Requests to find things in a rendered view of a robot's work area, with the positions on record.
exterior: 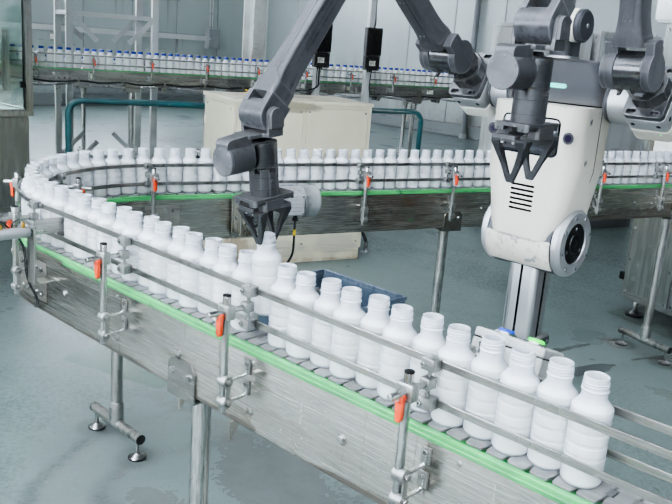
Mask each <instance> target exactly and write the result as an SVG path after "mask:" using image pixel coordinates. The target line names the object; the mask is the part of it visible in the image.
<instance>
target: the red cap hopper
mask: <svg viewBox="0 0 672 504"><path fill-rule="evenodd" d="M53 3H54V52H57V51H58V50H57V47H61V19H62V20H63V21H64V22H65V52H66V47H71V53H73V32H74V33H75V34H76V35H77V36H78V37H79V38H80V39H81V40H83V39H85V37H84V36H83V35H82V34H81V33H80V32H79V31H78V30H77V29H76V27H75V26H74V25H73V19H74V20H75V21H76V22H77V24H78V25H79V26H80V27H81V28H82V29H83V30H84V31H85V32H86V33H87V34H88V35H89V36H90V38H91V39H92V40H93V41H94V42H95V43H97V42H98V41H99V39H98V38H97V37H96V36H95V35H94V34H93V33H92V31H91V30H90V29H89V28H88V27H87V26H86V25H85V24H84V23H83V22H82V21H81V20H80V18H79V17H78V16H86V17H99V18H111V19H123V20H132V21H131V22H130V23H129V24H127V25H126V26H125V27H124V28H123V29H122V30H121V31H120V32H119V33H118V34H117V35H116V36H115V37H114V38H113V39H112V41H113V42H114V43H115V42H116V41H117V40H118V39H120V38H121V37H122V36H123V35H124V34H125V33H126V32H127V31H128V30H129V29H130V28H131V27H132V26H133V25H134V24H135V35H134V36H133V37H132V38H131V39H130V40H129V41H128V43H129V44H130V45H132V44H133V43H134V42H135V52H136V54H135V55H136V57H138V52H142V34H143V33H144V32H145V31H147V30H148V29H149V28H150V27H151V57H152V58H154V53H158V40H159V0H151V17H146V16H142V7H143V0H135V15H123V14H111V13H99V12H87V11H76V10H73V0H65V10H61V0H53ZM64 15H65V16H64ZM142 21H149V22H148V23H147V24H146V25H145V26H143V27H142ZM157 93H158V88H152V89H150V100H157ZM135 99H136V100H141V89H140V93H137V92H135ZM72 100H73V87H72V84H69V85H66V106H67V105H68V103H69V102H70V101H72ZM71 115H72V152H74V145H75V144H76V143H77V142H78V141H79V140H80V139H81V138H82V137H83V136H84V135H85V133H84V132H83V131H82V132H81V133H80V134H79V135H78V136H76V137H75V138H74V108H73V109H72V114H71ZM111 135H112V136H113V137H114V138H115V139H116V140H117V141H118V142H119V143H120V144H121V145H122V146H123V147H124V148H128V145H127V144H128V142H127V144H126V143H125V142H124V141H123V140H122V139H121V138H120V137H119V136H118V135H117V134H116V133H115V132H113V133H112V134H111ZM98 144H99V142H98V141H97V140H95V141H94V142H93V143H92V144H91V145H90V146H89V147H88V148H87V149H86V150H87V151H92V150H93V149H94V148H95V147H96V146H97V145H98ZM156 147H157V106H150V114H149V159H150V160H151V159H152V158H153V157H154V148H156ZM138 148H141V106H134V144H133V150H134V151H133V158H135V159H137V157H138ZM55 154H65V148H64V149H63V145H62V85H55Z"/></svg>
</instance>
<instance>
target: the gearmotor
mask: <svg viewBox="0 0 672 504"><path fill-rule="evenodd" d="M279 187H280V188H284V189H288V190H292V191H294V198H287V199H284V200H286V201H290V202H291V206H292V209H291V211H290V213H289V214H288V216H287V218H292V221H294V228H293V244H292V252H291V255H290V257H289V259H288V260H287V262H286V263H289V262H290V260H291V258H292V256H293V253H294V247H295V235H296V221H298V217H315V216H317V215H318V214H319V212H320V209H321V204H322V199H321V193H320V191H319V189H318V187H317V186H316V185H312V184H311V185H294V184H279ZM238 205H239V204H238V203H235V196H232V210H231V232H232V237H233V238H234V239H237V238H238V237H239V236H240V237H247V236H252V233H251V231H250V229H249V227H248V226H247V224H246V222H245V221H244V219H243V218H242V216H241V214H240V213H239V211H238ZM279 215H280V213H279V212H276V211H273V218H279ZM251 217H252V216H251ZM252 220H253V223H254V226H255V229H256V232H257V233H258V224H257V220H256V219H254V217H252Z"/></svg>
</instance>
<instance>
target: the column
mask: <svg viewBox="0 0 672 504"><path fill-rule="evenodd" d="M266 12H267V0H244V19H243V41H242V63H244V62H245V61H244V59H249V64H251V63H252V59H256V64H258V63H259V62H258V61H259V59H261V60H263V65H264V51H265V32H266Z"/></svg>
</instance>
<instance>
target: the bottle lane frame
mask: <svg viewBox="0 0 672 504"><path fill-rule="evenodd" d="M36 256H37V260H39V261H41V262H43V263H45V264H46V266H47V277H48V278H49V279H51V280H53V282H51V283H47V303H45V302H43V301H42V300H40V299H39V306H38V307H37V308H39V309H41V310H43V311H44V312H46V313H48V314H50V315H51V316H53V317H55V318H56V319H58V320H60V321H62V322H63V323H65V324H67V325H69V326H70V327H72V328H74V329H76V330H77V331H79V332H81V333H83V334H84V335H86V336H88V337H89V338H91V339H93V340H95V341H96V342H98V343H100V338H99V337H98V336H97V333H98V331H99V330H100V321H99V320H98V318H97V315H98V313H99V312H100V278H99V279H95V275H94V270H92V269H91V268H88V267H86V266H83V264H79V263H77V262H76V261H73V260H70V259H68V258H66V257H64V256H62V255H61V254H58V253H55V252H54V251H51V250H49V249H47V248H45V247H43V246H40V245H38V244H36ZM122 298H124V299H126V300H127V312H124V313H123V314H121V315H118V316H114V317H112V318H111V321H110V322H109V331H110V332H111V331H115V330H119V329H121V328H122V316H125V317H126V318H127V330H123V331H122V332H120V333H116V334H112V335H111V338H110V339H109V340H108V341H107V343H106V344H102V345H103V346H105V347H107V348H109V349H110V350H112V351H114V352H115V353H117V354H119V355H121V356H122V357H124V358H126V359H128V360H129V361H131V362H133V363H135V364H136V365H138V366H140V367H142V368H143V369H145V370H147V371H148V372H150V373H152V374H154V375H155V376H157V377H159V378H161V379H162V380H164V381H166V382H167V380H168V360H169V359H170V358H171V356H176V357H178V358H180V359H181V360H183V361H185V362H187V363H189V364H191V365H193V368H194V370H195V373H196V399H197V400H199V401H201V402H202V403H204V404H206V405H207V406H209V407H211V408H213V409H214V410H216V411H218V405H217V404H216V398H217V397H218V395H219V385H218V384H217V377H218V376H219V375H220V355H221V337H217V336H216V327H214V326H213V324H208V323H206V322H203V321H202V319H197V318H195V317H193V316H191V314H186V313H184V312H182V311H181V309H176V308H173V307H171V305H167V304H165V303H163V302H161V300H156V299H154V298H152V297H151V296H148V295H146V294H143V293H142V291H141V292H139V291H137V290H135V289H133V287H128V286H126V285H124V283H120V282H118V281H116V279H111V278H109V277H107V312H108V313H109V314H112V313H117V312H120V311H122ZM245 358H247V359H249V360H251V374H250V375H249V374H247V375H246V376H245V377H243V378H241V379H237V380H234V381H233V384H232V386H231V392H230V398H232V397H235V396H238V395H241V394H242V393H243V379H244V378H245V379H247V380H249V381H250V395H245V396H244V397H243V398H241V399H238V400H235V401H232V405H231V407H230V408H229V409H226V412H223V413H221V412H220V413H221V414H223V415H225V416H227V417H228V418H230V419H232V420H233V421H235V422H237V423H239V424H240V425H242V426H244V427H246V428H247V429H249V430H251V431H253V432H254V433H256V434H258V435H260V436H261V437H263V438H265V439H266V440H268V441H270V442H272V443H273V444H275V445H277V446H279V447H280V448H282V449H284V450H286V451H287V452H289V453H291V454H292V455H294V456H296V457H298V458H299V459H301V460H303V461H305V462H306V463H308V464H310V465H312V466H313V467H315V468H317V469H319V470H320V471H322V472H324V473H325V474H327V475H329V476H331V477H332V478H334V479H336V480H338V481H339V482H341V483H343V484H345V485H346V486H348V487H350V488H351V489H353V490H355V491H357V492H358V493H360V494H362V495H364V496H365V497H367V498H369V499H371V500H372V501H374V502H376V503H378V504H390V503H389V501H388V497H389V494H390V493H391V491H392V486H393V479H392V478H391V471H392V469H393V467H394V466H395V457H396V447H397V437H398V428H399V423H396V422H395V418H394V414H395V411H394V410H392V407H393V406H391V407H386V406H384V405H381V404H379V403H377V402H375V399H376V398H375V399H369V398H366V397H364V396H362V395H360V394H359V391H357V392H354V391H351V390H349V389H347V388H345V387H343V385H344V384H341V385H339V384H336V383H334V382H332V381H330V380H328V377H326V378H324V377H321V376H319V375H317V374H315V373H314V370H313V371H309V370H306V369H304V368H302V367H300V364H294V363H291V362H289V361H287V360H286V358H281V357H279V356H276V355H274V354H273V352H268V351H266V350H264V349H261V348H260V346H255V345H253V344H251V343H248V340H242V339H240V338H238V337H236V334H235V335H231V334H230V338H229V360H228V376H230V377H234V376H238V375H241V374H243V373H244V359H245ZM218 412H219V411H218ZM428 423H429V422H427V423H420V422H418V421H416V420H414V419H411V418H410V421H409V430H408V439H407V449H406V458H405V468H407V469H411V468H413V467H415V466H417V465H419V464H420V463H422V462H421V453H422V445H425V446H427V447H430V448H432V453H431V462H430V465H425V466H424V467H423V468H421V469H422V470H424V471H426V472H428V473H429V479H428V488H427V490H425V489H423V490H422V491H420V492H419V493H417V494H416V495H414V496H412V497H410V498H408V501H409V503H408V504H594V503H592V502H590V501H587V500H585V499H583V498H581V497H579V496H577V495H576V492H577V491H578V489H577V490H575V491H572V492H568V491H566V490H564V489H562V488H559V487H557V486H555V485H553V484H552V481H553V480H554V479H555V478H554V479H551V480H549V481H544V480H542V479H540V478H538V477H536V476H534V475H532V474H530V473H529V470H530V469H531V468H530V469H527V470H521V469H519V468H517V467H514V466H512V465H510V464H508V463H507V460H508V459H509V458H508V459H505V460H499V459H497V458H495V457H493V456H491V455H489V454H487V453H486V450H487V449H485V450H482V451H481V450H478V449H476V448H474V447H472V446H469V445H467V444H466V441H467V440H468V439H467V440H464V441H459V440H457V439H454V438H452V437H450V436H448V435H446V432H447V431H444V432H439V431H437V430H435V429H433V428H431V427H429V426H428Z"/></svg>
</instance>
